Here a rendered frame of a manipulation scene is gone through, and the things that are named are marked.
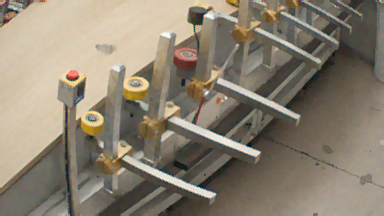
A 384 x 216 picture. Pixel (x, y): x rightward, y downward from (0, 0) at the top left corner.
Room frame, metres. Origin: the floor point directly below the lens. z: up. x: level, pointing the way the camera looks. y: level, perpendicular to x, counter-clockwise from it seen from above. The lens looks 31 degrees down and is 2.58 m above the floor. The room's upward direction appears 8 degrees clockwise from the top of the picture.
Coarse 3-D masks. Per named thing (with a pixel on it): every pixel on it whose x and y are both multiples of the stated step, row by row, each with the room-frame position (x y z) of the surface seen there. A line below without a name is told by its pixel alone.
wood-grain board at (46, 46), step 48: (48, 0) 3.52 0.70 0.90; (96, 0) 3.49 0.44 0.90; (144, 0) 3.49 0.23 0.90; (192, 0) 3.53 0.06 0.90; (0, 48) 3.03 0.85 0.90; (48, 48) 3.05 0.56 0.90; (96, 48) 3.06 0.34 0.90; (144, 48) 3.09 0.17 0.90; (0, 96) 2.66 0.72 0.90; (48, 96) 2.72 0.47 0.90; (96, 96) 2.76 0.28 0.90; (0, 144) 2.35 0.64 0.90; (48, 144) 2.44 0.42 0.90; (0, 192) 2.08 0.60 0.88
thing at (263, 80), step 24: (360, 0) 4.78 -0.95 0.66; (312, 48) 3.82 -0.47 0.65; (264, 72) 3.41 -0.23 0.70; (288, 72) 3.55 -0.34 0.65; (264, 96) 3.35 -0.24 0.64; (216, 120) 3.06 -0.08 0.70; (240, 120) 3.19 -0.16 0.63; (168, 144) 2.89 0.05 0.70; (192, 144) 2.91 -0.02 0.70; (168, 168) 2.79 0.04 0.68; (96, 192) 2.53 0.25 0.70; (120, 192) 2.57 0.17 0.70; (144, 192) 2.67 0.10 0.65
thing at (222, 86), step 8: (184, 72) 3.05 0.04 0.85; (192, 72) 3.04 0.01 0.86; (224, 80) 3.02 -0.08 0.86; (216, 88) 3.00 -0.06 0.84; (224, 88) 2.99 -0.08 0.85; (232, 88) 2.99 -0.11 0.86; (240, 88) 2.99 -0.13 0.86; (232, 96) 2.98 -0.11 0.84; (240, 96) 2.97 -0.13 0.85; (248, 96) 2.96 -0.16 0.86; (256, 96) 2.96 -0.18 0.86; (248, 104) 2.96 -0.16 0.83; (256, 104) 2.94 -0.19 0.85; (264, 104) 2.93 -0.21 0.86; (272, 104) 2.93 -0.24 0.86; (264, 112) 2.93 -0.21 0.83; (272, 112) 2.92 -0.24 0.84; (280, 112) 2.90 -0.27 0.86; (288, 112) 2.90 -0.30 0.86; (288, 120) 2.89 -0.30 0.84; (296, 120) 2.87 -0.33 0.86
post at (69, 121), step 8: (64, 112) 2.31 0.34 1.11; (72, 112) 2.30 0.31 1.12; (64, 120) 2.31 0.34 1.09; (72, 120) 2.31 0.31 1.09; (64, 128) 2.30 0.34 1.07; (72, 128) 2.31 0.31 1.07; (64, 136) 2.30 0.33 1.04; (72, 136) 2.31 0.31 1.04; (64, 144) 2.30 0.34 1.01; (72, 144) 2.31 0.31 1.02; (64, 152) 2.31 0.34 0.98; (72, 152) 2.31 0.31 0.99; (64, 160) 2.31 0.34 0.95; (72, 160) 2.31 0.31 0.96; (64, 168) 2.31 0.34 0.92; (72, 168) 2.30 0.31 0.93; (64, 176) 2.31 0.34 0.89; (72, 176) 2.30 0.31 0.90; (72, 184) 2.30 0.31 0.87; (72, 192) 2.30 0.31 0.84; (72, 200) 2.30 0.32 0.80; (72, 208) 2.30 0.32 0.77
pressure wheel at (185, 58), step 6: (186, 48) 3.10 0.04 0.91; (174, 54) 3.06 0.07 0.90; (180, 54) 3.06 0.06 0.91; (186, 54) 3.06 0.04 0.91; (192, 54) 3.08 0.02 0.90; (174, 60) 3.05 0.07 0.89; (180, 60) 3.03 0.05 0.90; (186, 60) 3.03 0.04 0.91; (192, 60) 3.03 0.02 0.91; (180, 66) 3.03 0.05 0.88; (186, 66) 3.03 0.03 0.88; (192, 66) 3.04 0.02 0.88
